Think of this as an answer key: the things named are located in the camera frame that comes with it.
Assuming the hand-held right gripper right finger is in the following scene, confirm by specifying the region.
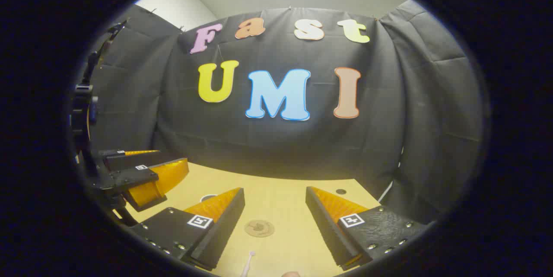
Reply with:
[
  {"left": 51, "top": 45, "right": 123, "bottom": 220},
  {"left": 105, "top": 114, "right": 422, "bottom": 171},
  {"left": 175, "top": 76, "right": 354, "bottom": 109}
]
[{"left": 305, "top": 186, "right": 432, "bottom": 271}]

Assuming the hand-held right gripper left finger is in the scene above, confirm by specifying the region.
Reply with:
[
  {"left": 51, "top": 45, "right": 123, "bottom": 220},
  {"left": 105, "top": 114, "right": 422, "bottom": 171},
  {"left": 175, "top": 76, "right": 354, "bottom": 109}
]
[{"left": 130, "top": 188, "right": 245, "bottom": 271}]

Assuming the round wooden coaster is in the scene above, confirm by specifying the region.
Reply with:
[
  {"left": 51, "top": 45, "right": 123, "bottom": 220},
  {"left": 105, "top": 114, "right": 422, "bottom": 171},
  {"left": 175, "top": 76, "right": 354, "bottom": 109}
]
[{"left": 244, "top": 219, "right": 275, "bottom": 238}]

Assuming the white toothbrush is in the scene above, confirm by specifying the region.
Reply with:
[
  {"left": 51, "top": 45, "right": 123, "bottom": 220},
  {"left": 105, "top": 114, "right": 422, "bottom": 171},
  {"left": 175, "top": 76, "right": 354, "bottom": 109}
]
[{"left": 240, "top": 250, "right": 256, "bottom": 277}]

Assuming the light wooden desktop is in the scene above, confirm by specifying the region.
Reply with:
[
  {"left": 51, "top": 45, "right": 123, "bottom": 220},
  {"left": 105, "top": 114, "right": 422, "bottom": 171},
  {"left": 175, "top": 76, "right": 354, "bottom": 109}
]
[{"left": 114, "top": 162, "right": 383, "bottom": 277}]

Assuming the black backdrop cloth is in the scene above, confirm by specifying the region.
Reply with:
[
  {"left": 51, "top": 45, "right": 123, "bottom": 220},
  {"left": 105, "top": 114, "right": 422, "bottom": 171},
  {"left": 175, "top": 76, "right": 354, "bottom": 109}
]
[{"left": 76, "top": 0, "right": 484, "bottom": 226}]

